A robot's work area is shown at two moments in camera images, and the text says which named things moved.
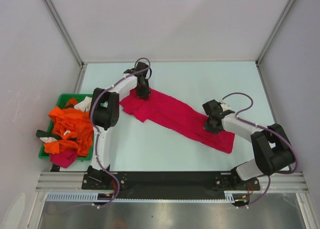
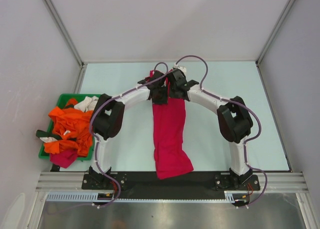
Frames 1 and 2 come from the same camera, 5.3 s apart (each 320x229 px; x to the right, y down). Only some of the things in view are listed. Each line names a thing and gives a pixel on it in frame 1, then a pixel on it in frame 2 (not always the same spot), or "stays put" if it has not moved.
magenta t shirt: [168, 113] to [172, 155]
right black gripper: [208, 128] to [171, 94]
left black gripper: [144, 94] to [164, 100]
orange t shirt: [75, 126] stays put
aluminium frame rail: [73, 182] stays put
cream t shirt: [85, 105] stays put
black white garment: [47, 137] stays put
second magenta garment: [64, 158] stays put
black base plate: [167, 186] stays put
